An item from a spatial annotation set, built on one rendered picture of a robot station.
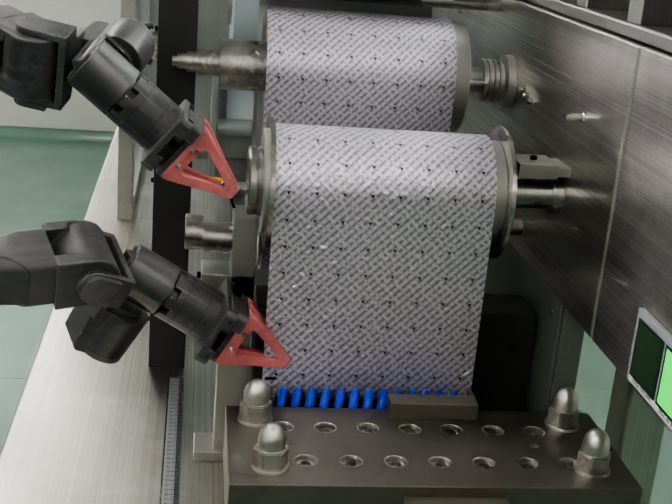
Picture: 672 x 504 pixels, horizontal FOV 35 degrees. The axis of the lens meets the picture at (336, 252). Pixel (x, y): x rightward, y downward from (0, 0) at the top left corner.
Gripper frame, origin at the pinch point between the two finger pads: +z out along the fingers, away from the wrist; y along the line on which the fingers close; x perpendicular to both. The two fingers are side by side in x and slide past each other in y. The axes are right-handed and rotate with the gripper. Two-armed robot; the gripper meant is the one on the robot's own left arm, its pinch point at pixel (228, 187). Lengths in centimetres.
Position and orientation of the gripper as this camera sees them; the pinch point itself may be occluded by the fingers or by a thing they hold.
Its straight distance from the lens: 114.7
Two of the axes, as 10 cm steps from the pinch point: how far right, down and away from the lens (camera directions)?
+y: 1.1, 3.2, -9.4
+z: 7.1, 6.4, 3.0
